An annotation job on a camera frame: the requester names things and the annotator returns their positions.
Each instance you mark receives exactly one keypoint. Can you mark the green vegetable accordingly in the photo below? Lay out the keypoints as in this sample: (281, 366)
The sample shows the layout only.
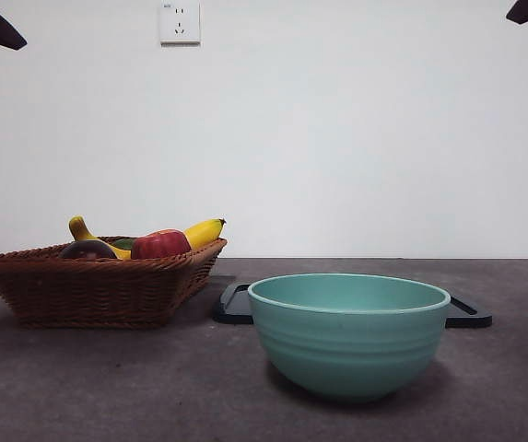
(125, 243)

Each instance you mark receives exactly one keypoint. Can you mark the dark red plum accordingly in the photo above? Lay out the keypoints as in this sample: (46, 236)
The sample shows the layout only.
(86, 250)

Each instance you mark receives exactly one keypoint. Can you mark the brown wicker basket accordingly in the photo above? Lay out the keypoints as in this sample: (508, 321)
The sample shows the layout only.
(88, 294)

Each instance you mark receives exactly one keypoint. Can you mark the teal ribbed bowl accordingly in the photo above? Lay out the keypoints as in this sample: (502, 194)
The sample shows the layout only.
(351, 350)

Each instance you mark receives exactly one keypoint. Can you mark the white wall socket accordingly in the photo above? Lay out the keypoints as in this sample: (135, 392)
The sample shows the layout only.
(179, 23)

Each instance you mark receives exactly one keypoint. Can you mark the red bell pepper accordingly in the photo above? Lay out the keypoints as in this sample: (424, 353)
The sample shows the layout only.
(160, 244)

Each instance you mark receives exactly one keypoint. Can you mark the black rectangular tray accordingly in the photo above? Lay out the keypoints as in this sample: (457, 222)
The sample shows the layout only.
(231, 308)

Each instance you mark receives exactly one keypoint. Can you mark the yellow banana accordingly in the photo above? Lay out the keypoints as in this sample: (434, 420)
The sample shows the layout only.
(203, 232)

